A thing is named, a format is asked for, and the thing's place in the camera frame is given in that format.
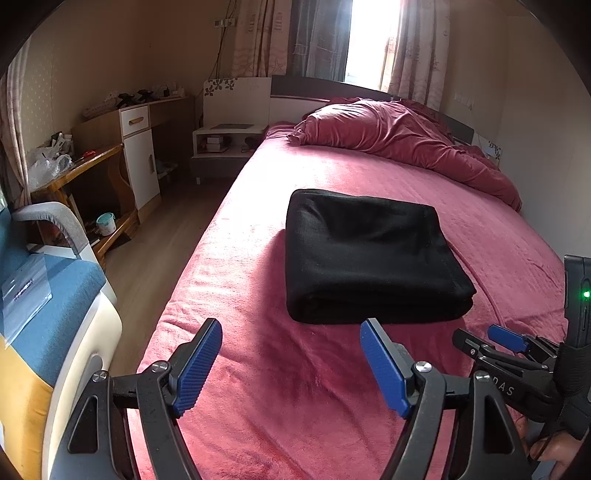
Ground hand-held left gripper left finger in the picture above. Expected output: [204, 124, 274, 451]
[48, 318, 223, 480]

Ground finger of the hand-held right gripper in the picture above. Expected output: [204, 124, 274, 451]
[452, 328, 552, 374]
[488, 324, 561, 363]

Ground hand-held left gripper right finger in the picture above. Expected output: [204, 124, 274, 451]
[360, 318, 536, 480]

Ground black pants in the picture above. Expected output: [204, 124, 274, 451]
[283, 188, 477, 325]

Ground person's right hand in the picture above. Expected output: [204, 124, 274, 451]
[519, 346, 591, 478]

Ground pink bed blanket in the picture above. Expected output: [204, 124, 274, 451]
[127, 121, 573, 480]

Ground blue and yellow sofa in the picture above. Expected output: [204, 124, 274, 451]
[0, 202, 123, 480]

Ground white flower-print panel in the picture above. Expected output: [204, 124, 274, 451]
[475, 134, 502, 162]

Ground clear plastic sheet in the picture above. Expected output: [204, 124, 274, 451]
[0, 253, 54, 344]

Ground white and wood cabinet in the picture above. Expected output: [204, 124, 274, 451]
[71, 95, 195, 213]

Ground red duvet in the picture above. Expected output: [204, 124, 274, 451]
[287, 97, 522, 210]

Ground wooden desk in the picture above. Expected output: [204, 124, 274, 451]
[28, 142, 139, 259]

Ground clear plastic bag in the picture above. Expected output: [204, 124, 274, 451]
[28, 148, 75, 190]

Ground white flower-print nightstand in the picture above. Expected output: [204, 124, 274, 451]
[191, 77, 271, 185]

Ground beige patterned curtain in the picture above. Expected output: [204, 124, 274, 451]
[381, 0, 451, 112]
[231, 0, 294, 79]

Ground pink side curtain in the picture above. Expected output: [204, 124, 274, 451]
[0, 69, 33, 213]

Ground grey curtain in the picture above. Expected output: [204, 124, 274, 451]
[287, 0, 354, 84]

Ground wall cable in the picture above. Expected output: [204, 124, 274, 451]
[210, 17, 237, 80]

